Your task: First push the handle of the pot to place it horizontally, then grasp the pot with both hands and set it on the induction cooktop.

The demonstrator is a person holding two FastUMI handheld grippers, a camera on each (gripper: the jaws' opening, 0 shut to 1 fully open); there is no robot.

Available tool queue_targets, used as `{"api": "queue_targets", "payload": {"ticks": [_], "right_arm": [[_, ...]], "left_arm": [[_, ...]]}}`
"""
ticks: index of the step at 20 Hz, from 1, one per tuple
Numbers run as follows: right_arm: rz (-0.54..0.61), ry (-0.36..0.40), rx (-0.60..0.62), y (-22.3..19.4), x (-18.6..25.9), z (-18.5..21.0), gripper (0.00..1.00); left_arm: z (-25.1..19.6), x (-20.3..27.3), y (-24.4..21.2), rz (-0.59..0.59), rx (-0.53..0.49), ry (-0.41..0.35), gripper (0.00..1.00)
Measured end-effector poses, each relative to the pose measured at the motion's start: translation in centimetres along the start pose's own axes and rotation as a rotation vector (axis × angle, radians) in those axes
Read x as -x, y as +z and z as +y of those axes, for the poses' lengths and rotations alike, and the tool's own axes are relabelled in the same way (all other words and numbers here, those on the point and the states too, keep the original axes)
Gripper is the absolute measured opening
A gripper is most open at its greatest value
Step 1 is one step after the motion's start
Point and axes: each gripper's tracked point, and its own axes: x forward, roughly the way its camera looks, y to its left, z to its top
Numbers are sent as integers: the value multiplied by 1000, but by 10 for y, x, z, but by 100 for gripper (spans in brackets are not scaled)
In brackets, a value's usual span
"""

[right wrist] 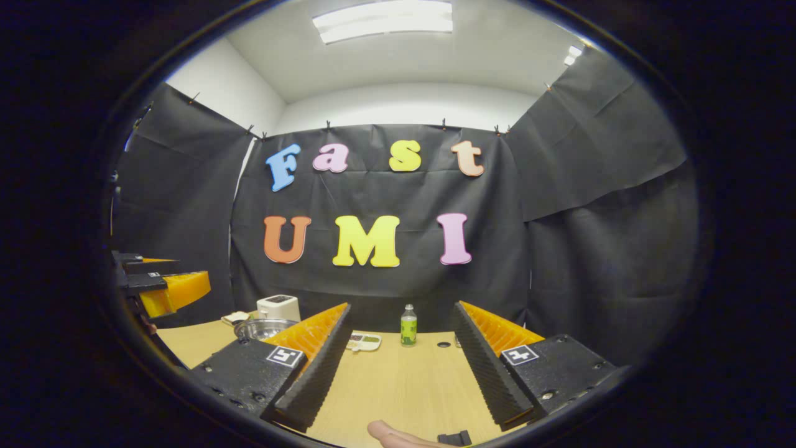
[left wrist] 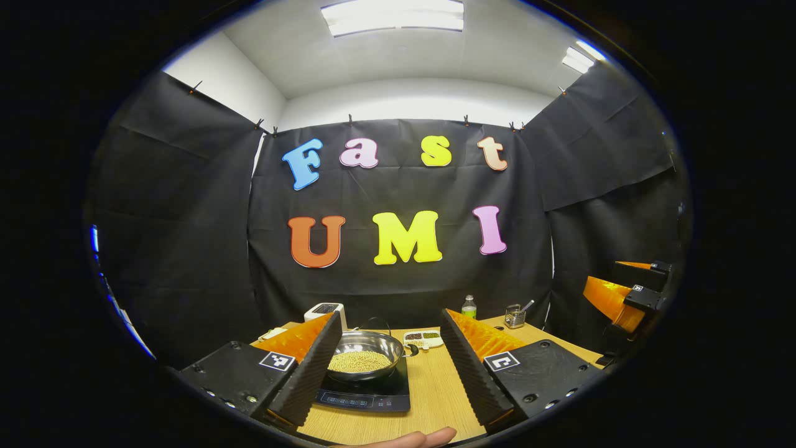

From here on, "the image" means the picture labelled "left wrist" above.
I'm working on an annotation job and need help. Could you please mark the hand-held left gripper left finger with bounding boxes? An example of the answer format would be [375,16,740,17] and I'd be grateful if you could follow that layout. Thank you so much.
[177,310,344,431]

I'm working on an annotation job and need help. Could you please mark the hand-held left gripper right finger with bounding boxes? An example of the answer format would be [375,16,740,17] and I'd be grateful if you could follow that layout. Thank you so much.
[440,308,607,433]

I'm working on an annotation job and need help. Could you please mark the black induction cooktop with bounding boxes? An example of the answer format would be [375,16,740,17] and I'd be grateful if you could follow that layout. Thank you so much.
[314,355,412,413]

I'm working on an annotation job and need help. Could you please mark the stainless steel pot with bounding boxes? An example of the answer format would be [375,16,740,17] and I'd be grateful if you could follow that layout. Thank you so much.
[328,330,420,382]

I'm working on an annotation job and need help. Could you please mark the pile of soybeans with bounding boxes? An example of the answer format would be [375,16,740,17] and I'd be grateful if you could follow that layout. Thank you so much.
[328,350,392,374]

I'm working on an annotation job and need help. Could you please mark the white divided bean dish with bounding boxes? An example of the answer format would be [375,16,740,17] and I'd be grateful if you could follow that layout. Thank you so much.
[403,330,445,350]

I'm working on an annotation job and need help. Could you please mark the white toaster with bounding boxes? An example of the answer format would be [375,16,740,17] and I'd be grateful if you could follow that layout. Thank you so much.
[304,302,348,330]

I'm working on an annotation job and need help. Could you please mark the ceiling light panel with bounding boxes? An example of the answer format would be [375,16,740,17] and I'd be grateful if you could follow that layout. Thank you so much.
[320,0,465,38]
[562,39,607,74]

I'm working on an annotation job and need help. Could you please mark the black power cable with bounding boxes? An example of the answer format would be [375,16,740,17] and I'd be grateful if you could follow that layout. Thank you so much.
[351,317,392,337]

